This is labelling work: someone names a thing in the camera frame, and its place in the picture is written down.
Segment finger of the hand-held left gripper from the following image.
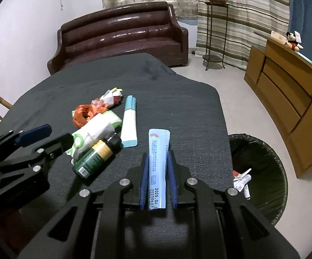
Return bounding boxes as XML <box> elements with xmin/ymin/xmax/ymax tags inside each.
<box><xmin>0</xmin><ymin>133</ymin><xmax>74</xmax><ymax>184</ymax></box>
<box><xmin>0</xmin><ymin>124</ymin><xmax>53</xmax><ymax>168</ymax></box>

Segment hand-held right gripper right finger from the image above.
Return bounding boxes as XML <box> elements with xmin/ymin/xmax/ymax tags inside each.
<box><xmin>167</xmin><ymin>151</ymin><xmax>301</xmax><ymax>259</ymax></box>

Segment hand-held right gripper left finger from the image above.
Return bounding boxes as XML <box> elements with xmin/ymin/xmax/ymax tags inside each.
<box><xmin>18</xmin><ymin>152</ymin><xmax>150</xmax><ymax>259</ymax></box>

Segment light blue sachet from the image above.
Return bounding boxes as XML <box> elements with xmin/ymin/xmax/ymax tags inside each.
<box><xmin>148</xmin><ymin>129</ymin><xmax>171</xmax><ymax>211</ymax></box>

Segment white green tissue packet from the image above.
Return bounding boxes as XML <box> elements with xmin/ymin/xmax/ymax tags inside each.
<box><xmin>65</xmin><ymin>110</ymin><xmax>122</xmax><ymax>165</ymax></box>

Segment white paper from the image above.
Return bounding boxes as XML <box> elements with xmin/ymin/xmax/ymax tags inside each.
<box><xmin>233</xmin><ymin>168</ymin><xmax>252</xmax><ymax>190</ymax></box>

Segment black-lined trash bin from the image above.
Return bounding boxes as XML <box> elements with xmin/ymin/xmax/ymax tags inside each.
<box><xmin>227</xmin><ymin>133</ymin><xmax>288</xmax><ymax>227</ymax></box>

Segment green bottle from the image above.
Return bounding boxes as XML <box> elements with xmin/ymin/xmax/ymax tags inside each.
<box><xmin>73</xmin><ymin>134</ymin><xmax>122</xmax><ymax>179</ymax></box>

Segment orange plastic bag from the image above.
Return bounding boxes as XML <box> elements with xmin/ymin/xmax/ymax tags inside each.
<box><xmin>72</xmin><ymin>104</ymin><xmax>98</xmax><ymax>128</ymax></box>

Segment blue and white tube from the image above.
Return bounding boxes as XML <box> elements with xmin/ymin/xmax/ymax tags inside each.
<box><xmin>120</xmin><ymin>95</ymin><xmax>139</xmax><ymax>148</ymax></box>

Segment crumpled wrappers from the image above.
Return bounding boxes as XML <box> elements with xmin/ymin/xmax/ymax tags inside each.
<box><xmin>91</xmin><ymin>87</ymin><xmax>124</xmax><ymax>111</ymax></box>

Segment dark grey tablecloth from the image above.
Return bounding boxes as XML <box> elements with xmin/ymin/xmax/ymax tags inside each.
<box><xmin>0</xmin><ymin>52</ymin><xmax>233</xmax><ymax>259</ymax></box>

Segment brown leather sofa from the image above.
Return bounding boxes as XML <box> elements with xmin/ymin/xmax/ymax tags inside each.
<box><xmin>47</xmin><ymin>1</ymin><xmax>189</xmax><ymax>75</ymax></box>

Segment black metal plant stand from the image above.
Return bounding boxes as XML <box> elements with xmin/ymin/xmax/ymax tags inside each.
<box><xmin>202</xmin><ymin>1</ymin><xmax>229</xmax><ymax>71</ymax></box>

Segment wooden cabinet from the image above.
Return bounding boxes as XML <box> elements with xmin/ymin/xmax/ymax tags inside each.
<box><xmin>244</xmin><ymin>30</ymin><xmax>312</xmax><ymax>178</ymax></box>

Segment white box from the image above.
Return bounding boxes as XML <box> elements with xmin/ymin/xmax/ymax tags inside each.
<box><xmin>271</xmin><ymin>31</ymin><xmax>287</xmax><ymax>44</ymax></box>

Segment striped curtain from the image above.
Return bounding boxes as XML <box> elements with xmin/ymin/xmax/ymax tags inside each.
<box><xmin>196</xmin><ymin>0</ymin><xmax>291</xmax><ymax>72</ymax></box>

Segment mouse plush toy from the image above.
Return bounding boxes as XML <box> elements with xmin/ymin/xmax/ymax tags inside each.
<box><xmin>284</xmin><ymin>31</ymin><xmax>304</xmax><ymax>52</ymax></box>

